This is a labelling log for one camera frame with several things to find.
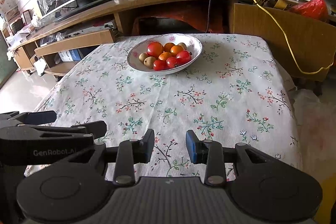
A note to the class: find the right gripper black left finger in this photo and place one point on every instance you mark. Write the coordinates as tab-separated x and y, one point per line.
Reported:
131	152

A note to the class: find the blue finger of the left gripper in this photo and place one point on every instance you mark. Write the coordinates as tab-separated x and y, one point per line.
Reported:
43	117

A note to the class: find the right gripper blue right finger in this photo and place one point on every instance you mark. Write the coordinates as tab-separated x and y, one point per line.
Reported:
210	153

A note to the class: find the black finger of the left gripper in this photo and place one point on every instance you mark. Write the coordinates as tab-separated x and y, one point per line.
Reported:
97	128

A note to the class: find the brown longan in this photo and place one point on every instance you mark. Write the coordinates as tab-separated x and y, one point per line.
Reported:
183	46
149	62
142	57

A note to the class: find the red cherry tomato back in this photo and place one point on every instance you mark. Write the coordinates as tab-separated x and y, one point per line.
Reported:
159	65

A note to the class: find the large red apple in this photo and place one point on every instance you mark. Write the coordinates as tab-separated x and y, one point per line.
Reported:
155	49

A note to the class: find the orange tangerine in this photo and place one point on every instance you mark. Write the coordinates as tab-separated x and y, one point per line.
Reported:
164	56
167	47
176	49

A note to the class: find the red cherry tomato large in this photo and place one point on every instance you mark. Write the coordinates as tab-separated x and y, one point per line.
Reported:
183	57

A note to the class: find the floral white tablecloth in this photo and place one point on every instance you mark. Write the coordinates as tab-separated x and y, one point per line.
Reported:
233	93

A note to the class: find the blue white box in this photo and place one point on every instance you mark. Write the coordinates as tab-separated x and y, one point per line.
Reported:
71	55

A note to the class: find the grey set-top box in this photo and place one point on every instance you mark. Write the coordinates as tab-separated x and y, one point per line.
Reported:
87	28

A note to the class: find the white floral ceramic bowl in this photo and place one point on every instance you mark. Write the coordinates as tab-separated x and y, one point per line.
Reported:
193	44

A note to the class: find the red cloth under stand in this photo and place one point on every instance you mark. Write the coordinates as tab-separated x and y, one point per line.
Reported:
159	22

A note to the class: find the wooden tv stand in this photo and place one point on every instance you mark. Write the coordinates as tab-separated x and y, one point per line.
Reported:
305	47

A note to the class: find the red plastic bag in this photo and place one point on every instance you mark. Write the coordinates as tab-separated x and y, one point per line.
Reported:
316	9

